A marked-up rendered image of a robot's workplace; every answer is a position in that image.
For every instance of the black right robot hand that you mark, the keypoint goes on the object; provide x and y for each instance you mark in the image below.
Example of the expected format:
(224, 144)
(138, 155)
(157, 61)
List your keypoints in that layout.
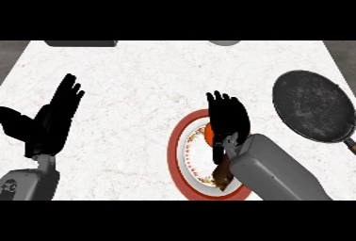
(228, 119)

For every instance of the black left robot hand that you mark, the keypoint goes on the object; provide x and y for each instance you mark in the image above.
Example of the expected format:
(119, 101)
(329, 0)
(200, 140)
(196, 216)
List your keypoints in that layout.
(52, 122)

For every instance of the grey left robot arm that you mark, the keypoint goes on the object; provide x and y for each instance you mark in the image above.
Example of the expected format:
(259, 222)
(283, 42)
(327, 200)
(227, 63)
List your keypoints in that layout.
(33, 180)

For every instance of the orange squash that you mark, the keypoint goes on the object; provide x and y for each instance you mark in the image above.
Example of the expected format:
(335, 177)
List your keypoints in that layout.
(209, 135)

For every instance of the red-rimmed white plate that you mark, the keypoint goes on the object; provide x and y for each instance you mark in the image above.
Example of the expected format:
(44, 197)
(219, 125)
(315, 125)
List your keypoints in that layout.
(197, 157)

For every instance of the black frying pan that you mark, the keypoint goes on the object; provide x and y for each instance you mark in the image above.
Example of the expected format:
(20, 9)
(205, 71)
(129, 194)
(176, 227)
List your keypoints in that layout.
(314, 105)

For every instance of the grey round object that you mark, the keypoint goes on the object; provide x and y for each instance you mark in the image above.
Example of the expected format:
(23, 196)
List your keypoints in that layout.
(225, 42)

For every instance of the dark grey appliance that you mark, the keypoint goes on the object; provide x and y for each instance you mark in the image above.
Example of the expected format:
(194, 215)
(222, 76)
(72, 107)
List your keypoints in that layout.
(82, 43)

